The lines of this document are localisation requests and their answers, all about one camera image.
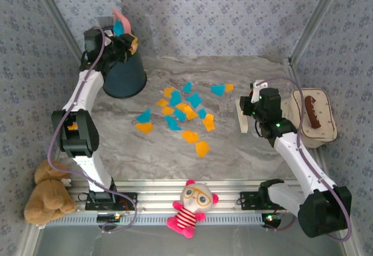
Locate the pink dustpan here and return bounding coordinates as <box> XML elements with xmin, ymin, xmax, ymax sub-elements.
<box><xmin>112</xmin><ymin>7</ymin><xmax>139</xmax><ymax>55</ymax></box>

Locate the cream hand brush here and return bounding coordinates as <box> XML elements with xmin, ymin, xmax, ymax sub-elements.
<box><xmin>235</xmin><ymin>98</ymin><xmax>248</xmax><ymax>134</ymax></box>

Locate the dark blue trash bin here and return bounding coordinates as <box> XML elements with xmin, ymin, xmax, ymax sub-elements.
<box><xmin>98</xmin><ymin>31</ymin><xmax>148</xmax><ymax>99</ymax></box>

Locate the brown toy pastry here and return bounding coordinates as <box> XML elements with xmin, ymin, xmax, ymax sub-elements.
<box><xmin>304</xmin><ymin>95</ymin><xmax>323</xmax><ymax>129</ymax></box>

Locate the cream fabric pouch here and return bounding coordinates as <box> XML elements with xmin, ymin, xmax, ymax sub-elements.
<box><xmin>281</xmin><ymin>86</ymin><xmax>338</xmax><ymax>149</ymax></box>

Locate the black controller board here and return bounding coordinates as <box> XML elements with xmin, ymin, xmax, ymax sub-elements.
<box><xmin>97</xmin><ymin>213</ymin><xmax>122</xmax><ymax>224</ymax></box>
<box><xmin>261</xmin><ymin>212</ymin><xmax>283</xmax><ymax>229</ymax></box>

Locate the pink white plush doll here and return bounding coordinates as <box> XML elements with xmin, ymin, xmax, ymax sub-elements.
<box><xmin>166</xmin><ymin>179</ymin><xmax>220</xmax><ymax>239</ymax></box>

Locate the brown teddy bear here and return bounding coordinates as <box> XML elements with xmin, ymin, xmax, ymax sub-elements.
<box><xmin>23</xmin><ymin>158</ymin><xmax>78</xmax><ymax>226</ymax></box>

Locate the grey square wall panel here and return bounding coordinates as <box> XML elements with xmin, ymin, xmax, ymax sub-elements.
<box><xmin>97</xmin><ymin>16</ymin><xmax>155</xmax><ymax>58</ymax></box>

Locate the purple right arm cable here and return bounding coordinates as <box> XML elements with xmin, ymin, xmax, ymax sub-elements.
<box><xmin>256</xmin><ymin>76</ymin><xmax>353</xmax><ymax>243</ymax></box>

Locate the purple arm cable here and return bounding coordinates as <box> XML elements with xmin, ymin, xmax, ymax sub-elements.
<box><xmin>256</xmin><ymin>76</ymin><xmax>353</xmax><ymax>243</ymax></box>
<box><xmin>47</xmin><ymin>26</ymin><xmax>139</xmax><ymax>234</ymax></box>

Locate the aluminium frame post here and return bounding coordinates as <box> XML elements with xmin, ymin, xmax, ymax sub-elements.
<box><xmin>30</xmin><ymin>0</ymin><xmax>88</xmax><ymax>66</ymax></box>
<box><xmin>288</xmin><ymin>0</ymin><xmax>349</xmax><ymax>67</ymax></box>

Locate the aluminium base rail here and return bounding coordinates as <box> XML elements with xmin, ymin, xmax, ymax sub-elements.
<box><xmin>43</xmin><ymin>179</ymin><xmax>349</xmax><ymax>228</ymax></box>

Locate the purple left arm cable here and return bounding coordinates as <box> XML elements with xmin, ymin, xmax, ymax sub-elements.
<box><xmin>47</xmin><ymin>26</ymin><xmax>139</xmax><ymax>234</ymax></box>

